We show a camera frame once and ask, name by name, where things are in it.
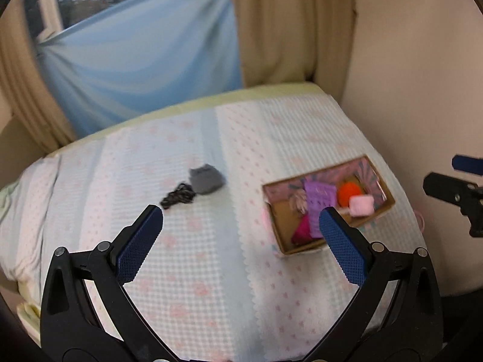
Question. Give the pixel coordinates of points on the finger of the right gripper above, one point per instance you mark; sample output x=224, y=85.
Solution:
x=467, y=164
x=465, y=195

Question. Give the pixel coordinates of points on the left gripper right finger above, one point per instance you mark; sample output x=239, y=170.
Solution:
x=395, y=314

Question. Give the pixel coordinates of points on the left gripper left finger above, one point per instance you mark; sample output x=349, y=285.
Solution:
x=86, y=314

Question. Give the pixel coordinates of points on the orange pompom ball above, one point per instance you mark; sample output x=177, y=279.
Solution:
x=347, y=190

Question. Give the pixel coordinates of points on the magenta cloth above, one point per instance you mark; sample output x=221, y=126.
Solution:
x=301, y=235

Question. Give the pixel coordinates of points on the purple patterned cloth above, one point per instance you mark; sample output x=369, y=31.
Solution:
x=319, y=196

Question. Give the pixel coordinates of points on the beige patterned sock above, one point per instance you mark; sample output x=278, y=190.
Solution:
x=298, y=202

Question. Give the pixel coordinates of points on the checkered bed cover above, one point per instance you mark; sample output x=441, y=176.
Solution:
x=213, y=287

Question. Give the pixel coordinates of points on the open cardboard box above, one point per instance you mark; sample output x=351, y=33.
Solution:
x=284, y=222

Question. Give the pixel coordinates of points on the black scrunchie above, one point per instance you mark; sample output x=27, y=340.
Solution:
x=182, y=194

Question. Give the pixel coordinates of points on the grey folded sock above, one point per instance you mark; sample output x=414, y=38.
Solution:
x=206, y=179

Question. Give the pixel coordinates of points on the left beige curtain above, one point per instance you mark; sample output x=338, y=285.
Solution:
x=23, y=87

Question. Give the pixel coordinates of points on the beige curtain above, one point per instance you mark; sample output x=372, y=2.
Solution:
x=296, y=41
x=23, y=87

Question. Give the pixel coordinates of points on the right beige curtain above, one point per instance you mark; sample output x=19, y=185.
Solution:
x=296, y=41

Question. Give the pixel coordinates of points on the light blue hanging sheet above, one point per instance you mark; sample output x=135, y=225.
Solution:
x=140, y=56

